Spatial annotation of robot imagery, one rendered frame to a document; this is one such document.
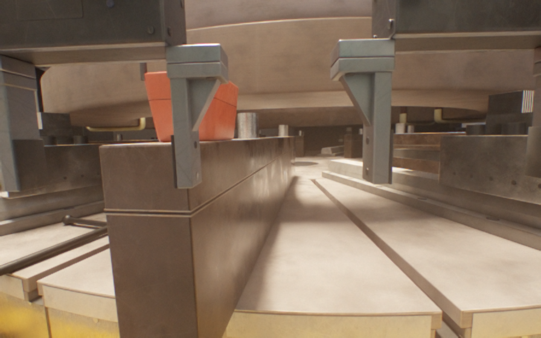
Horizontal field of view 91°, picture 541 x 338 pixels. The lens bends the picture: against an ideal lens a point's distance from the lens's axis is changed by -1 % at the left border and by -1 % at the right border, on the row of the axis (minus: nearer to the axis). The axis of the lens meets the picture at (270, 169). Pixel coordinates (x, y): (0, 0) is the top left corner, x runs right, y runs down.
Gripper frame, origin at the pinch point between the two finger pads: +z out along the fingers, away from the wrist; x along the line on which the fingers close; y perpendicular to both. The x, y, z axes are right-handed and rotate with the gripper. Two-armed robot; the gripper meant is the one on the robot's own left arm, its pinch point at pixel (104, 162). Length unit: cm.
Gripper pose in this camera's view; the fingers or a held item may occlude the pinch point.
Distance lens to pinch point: 25.1
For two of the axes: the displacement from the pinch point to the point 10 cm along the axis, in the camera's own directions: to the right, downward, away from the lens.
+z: 0.3, 9.9, 1.2
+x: -10.0, 0.2, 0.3
